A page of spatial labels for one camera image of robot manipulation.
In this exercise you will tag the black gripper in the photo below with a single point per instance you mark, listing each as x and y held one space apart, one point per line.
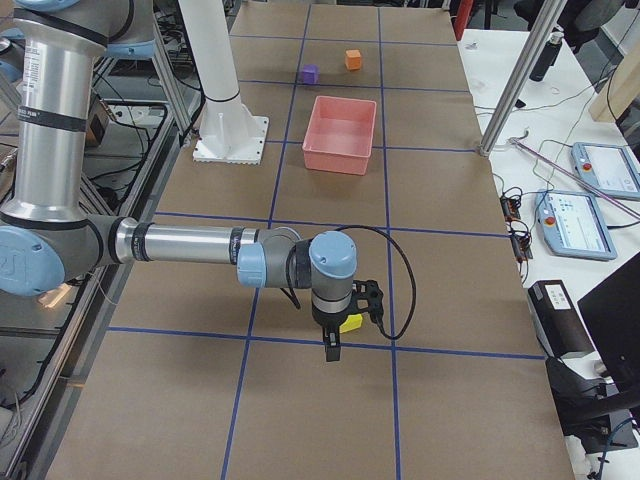
327 320

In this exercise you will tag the yellow foam cube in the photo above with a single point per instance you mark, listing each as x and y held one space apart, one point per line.
352 323

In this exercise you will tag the purple foam cube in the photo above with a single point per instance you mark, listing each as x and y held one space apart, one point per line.
309 74

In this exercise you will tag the orange foam cube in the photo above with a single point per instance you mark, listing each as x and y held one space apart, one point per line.
353 59

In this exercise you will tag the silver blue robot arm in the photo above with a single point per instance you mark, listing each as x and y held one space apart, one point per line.
47 239

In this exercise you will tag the pink plastic bin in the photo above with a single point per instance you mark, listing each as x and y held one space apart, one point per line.
339 136

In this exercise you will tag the small electronics board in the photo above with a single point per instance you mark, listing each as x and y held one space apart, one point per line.
510 208

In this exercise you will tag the black white power box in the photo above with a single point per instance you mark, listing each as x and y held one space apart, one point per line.
558 325

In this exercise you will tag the lower teach pendant tablet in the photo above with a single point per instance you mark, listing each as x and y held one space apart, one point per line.
573 226

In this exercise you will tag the teach pendant tablet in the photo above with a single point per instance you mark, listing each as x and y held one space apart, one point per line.
609 168
573 226

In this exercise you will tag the black monitor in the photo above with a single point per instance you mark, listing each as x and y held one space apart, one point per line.
611 314

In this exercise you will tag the upper teach pendant tablet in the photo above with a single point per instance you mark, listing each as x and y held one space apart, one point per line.
609 168

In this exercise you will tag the black water bottle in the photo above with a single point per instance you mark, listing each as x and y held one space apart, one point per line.
547 57

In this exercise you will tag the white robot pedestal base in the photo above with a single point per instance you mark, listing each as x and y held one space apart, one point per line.
228 132

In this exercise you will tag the aluminium frame post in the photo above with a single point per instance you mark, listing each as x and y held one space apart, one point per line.
533 46

